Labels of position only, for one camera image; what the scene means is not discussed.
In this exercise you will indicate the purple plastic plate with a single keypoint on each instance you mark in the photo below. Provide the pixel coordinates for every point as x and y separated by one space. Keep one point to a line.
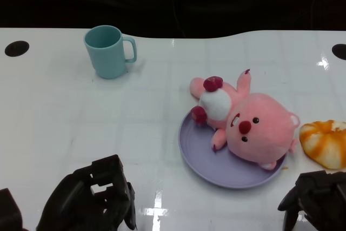
200 155

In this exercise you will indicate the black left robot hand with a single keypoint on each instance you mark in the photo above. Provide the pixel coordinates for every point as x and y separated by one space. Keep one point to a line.
75 201

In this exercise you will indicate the orange white bread bun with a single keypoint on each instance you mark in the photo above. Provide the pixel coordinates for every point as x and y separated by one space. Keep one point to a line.
324 144

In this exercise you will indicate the black table grommet hole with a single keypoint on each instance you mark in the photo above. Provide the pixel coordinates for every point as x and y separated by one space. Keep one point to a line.
16 49
340 51

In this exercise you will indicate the pink plush beaver doll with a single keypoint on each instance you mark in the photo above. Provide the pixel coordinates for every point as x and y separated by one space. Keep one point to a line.
256 128

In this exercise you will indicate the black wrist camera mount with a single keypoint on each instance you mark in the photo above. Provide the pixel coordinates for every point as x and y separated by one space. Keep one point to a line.
9 212

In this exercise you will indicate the teal plastic mug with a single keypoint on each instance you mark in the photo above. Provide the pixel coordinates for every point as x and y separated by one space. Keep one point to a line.
108 58

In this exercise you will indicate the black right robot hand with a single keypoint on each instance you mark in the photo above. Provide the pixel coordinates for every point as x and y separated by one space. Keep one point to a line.
321 193

